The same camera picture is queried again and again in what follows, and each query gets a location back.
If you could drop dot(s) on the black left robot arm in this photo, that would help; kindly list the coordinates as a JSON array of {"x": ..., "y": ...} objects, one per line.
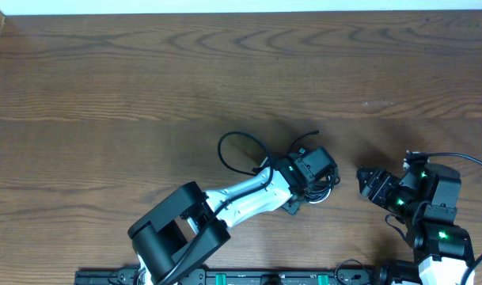
[{"x": 191, "y": 224}]

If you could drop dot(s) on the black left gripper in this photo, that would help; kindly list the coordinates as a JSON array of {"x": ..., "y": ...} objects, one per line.
[{"x": 296, "y": 208}]

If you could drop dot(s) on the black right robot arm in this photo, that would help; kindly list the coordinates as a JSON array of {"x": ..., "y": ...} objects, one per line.
[{"x": 424, "y": 200}]

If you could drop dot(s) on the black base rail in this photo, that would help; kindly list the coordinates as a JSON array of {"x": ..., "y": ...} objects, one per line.
[{"x": 130, "y": 276}]

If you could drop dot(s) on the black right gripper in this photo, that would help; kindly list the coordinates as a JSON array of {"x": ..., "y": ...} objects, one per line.
[{"x": 382, "y": 181}]

